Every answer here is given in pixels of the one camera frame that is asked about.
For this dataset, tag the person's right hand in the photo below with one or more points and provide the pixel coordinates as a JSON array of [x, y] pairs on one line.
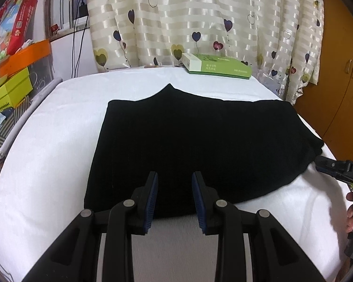
[[350, 220]]

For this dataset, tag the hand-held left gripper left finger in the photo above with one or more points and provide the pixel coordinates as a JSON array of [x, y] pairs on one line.
[[152, 202]]

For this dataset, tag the white table cloth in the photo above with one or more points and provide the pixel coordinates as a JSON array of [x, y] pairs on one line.
[[61, 152]]

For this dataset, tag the green white carton box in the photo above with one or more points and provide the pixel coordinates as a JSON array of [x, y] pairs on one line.
[[223, 66]]

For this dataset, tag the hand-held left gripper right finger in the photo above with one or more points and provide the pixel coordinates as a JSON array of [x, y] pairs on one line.
[[198, 202]]

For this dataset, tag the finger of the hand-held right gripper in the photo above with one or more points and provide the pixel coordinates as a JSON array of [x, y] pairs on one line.
[[329, 163], [336, 174]]

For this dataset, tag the cream heart print curtain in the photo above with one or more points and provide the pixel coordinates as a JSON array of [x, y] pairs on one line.
[[194, 6]]

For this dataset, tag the orange box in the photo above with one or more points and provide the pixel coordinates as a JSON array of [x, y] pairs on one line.
[[26, 55]]

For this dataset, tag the clear plastic storage box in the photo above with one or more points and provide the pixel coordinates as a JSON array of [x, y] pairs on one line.
[[41, 76]]

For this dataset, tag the yellow-green shoe box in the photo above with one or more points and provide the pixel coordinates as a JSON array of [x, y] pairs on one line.
[[14, 91]]

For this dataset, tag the small red box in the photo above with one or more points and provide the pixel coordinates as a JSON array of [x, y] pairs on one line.
[[55, 29]]

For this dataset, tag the grey striped pattern box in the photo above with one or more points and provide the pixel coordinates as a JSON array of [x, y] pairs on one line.
[[17, 114]]

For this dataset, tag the brown wooden cabinet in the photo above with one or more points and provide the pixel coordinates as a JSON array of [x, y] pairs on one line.
[[338, 94]]

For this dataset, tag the black pants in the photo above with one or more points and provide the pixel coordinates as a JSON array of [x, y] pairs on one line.
[[194, 135]]

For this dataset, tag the red printed carton box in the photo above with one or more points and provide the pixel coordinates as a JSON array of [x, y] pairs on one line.
[[14, 23]]

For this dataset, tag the window frame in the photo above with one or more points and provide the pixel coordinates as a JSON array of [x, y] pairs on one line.
[[66, 3]]

